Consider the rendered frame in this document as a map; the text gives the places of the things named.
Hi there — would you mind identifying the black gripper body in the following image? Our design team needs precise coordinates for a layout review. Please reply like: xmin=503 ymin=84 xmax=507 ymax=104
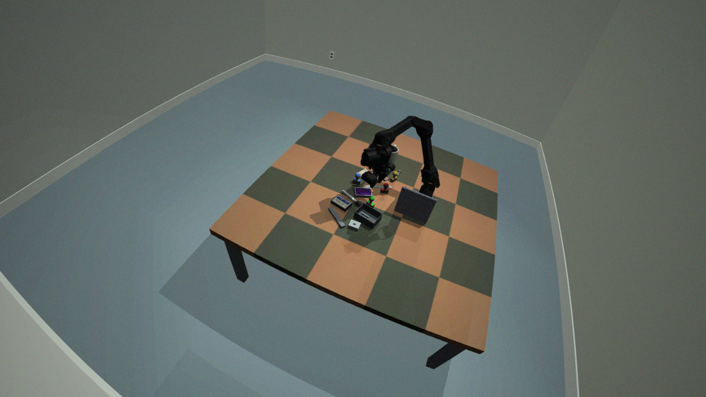
xmin=361 ymin=161 xmax=395 ymax=185

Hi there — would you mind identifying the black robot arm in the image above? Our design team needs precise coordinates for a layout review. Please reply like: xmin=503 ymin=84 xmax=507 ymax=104
xmin=361 ymin=116 xmax=440 ymax=197

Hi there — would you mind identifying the blue stamp pad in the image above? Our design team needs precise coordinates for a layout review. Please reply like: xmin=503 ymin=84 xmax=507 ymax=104
xmin=330 ymin=195 xmax=352 ymax=212

